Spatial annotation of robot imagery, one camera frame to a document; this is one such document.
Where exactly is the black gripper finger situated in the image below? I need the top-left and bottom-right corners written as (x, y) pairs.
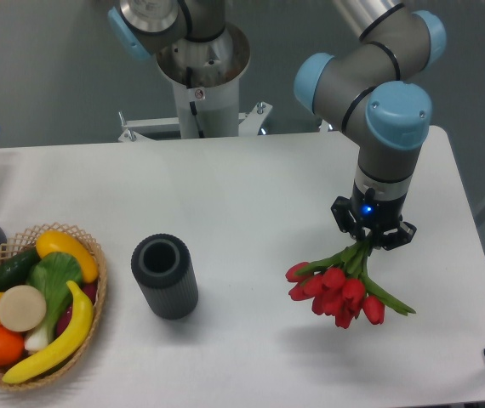
top-left (331, 196), bottom-right (364, 239)
top-left (374, 221), bottom-right (417, 251)

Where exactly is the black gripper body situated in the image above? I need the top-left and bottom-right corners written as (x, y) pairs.
top-left (350, 181), bottom-right (407, 236)

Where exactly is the red tulip bouquet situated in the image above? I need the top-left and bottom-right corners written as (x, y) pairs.
top-left (285, 239), bottom-right (415, 329)

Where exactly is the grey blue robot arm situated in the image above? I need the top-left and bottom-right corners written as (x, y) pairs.
top-left (107, 1), bottom-right (446, 250)

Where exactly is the dark grey ribbed vase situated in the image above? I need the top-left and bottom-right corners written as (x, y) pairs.
top-left (131, 233), bottom-right (199, 320)

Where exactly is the dark red vegetable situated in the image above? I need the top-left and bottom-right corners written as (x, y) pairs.
top-left (55, 282), bottom-right (98, 337)

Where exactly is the green bok choy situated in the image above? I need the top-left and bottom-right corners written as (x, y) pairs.
top-left (25, 252), bottom-right (83, 354)

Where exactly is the yellow banana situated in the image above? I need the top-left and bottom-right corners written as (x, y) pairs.
top-left (2, 280), bottom-right (94, 384)

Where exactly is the woven wicker basket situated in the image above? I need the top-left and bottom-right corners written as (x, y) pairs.
top-left (0, 222), bottom-right (107, 392)

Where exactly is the green cucumber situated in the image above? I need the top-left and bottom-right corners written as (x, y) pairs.
top-left (0, 247), bottom-right (40, 292)

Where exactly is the beige round disc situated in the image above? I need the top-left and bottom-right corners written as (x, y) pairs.
top-left (0, 285), bottom-right (47, 332)

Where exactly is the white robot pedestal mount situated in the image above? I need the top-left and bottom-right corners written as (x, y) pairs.
top-left (118, 22), bottom-right (272, 142)

